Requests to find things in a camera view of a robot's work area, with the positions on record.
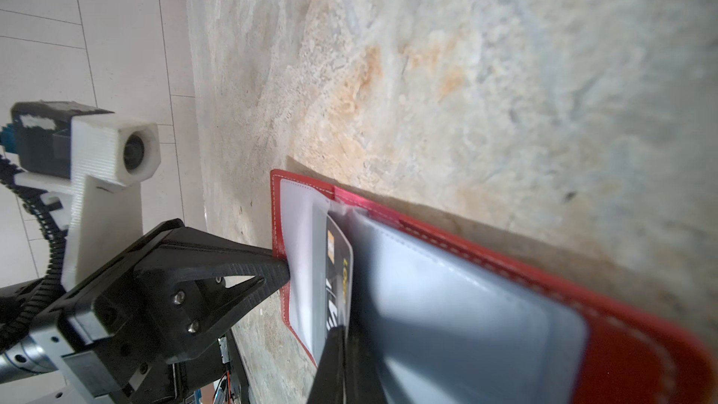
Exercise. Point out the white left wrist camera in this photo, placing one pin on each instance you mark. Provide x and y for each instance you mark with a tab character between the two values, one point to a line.
88	165

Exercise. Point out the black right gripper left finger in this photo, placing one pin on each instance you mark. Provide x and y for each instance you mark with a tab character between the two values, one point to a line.
328	384

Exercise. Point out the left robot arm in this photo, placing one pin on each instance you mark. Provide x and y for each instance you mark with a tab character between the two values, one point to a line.
23	358

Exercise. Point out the black vip credit card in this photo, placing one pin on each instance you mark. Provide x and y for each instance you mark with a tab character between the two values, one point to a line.
338	276

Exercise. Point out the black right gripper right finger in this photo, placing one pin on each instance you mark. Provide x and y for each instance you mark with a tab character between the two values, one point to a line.
362	382

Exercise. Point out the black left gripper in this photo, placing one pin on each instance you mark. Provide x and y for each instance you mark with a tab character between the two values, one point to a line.
191	285

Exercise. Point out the red leather card holder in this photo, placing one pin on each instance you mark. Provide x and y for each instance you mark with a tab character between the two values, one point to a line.
450	321

